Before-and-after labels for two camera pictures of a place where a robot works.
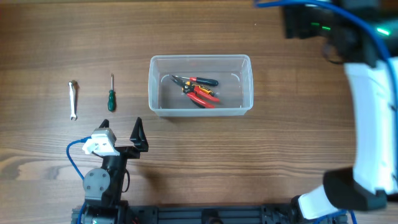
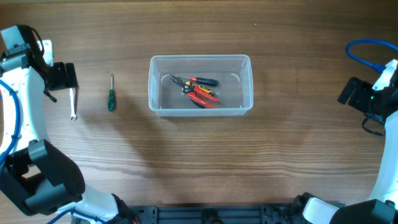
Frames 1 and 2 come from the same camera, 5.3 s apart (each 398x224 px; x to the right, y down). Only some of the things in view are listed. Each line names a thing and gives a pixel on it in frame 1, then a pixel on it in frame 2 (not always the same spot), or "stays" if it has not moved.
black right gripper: x=305 y=14 -> x=356 y=101
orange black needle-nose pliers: x=188 y=86 stays
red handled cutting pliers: x=198 y=97 stays
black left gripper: x=139 y=140 -> x=62 y=81
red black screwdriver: x=208 y=82 stays
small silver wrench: x=72 y=114 stays
